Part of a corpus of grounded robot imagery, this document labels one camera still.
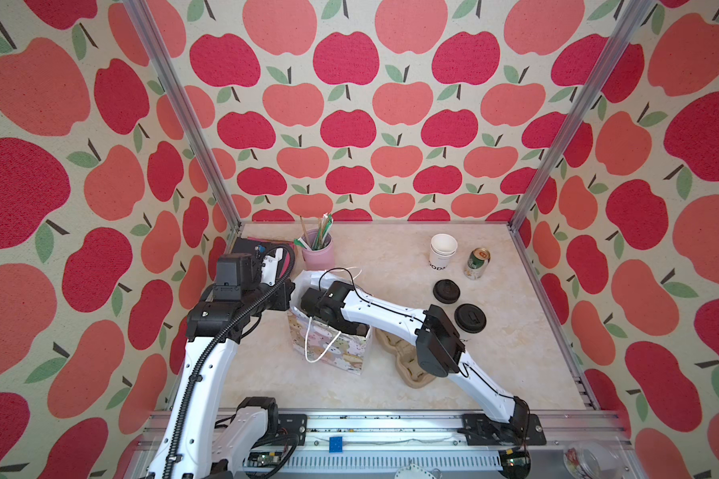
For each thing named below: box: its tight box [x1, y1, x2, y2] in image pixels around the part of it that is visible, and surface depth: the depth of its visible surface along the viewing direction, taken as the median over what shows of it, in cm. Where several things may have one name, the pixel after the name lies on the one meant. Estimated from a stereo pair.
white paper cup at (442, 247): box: [428, 232, 458, 272], surface depth 103 cm
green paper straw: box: [312, 213, 334, 251], surface depth 97 cm
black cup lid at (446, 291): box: [432, 279, 461, 305], surface depth 103 cm
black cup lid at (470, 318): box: [454, 303, 488, 334], surface depth 84 cm
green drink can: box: [463, 246, 492, 281], surface depth 100 cm
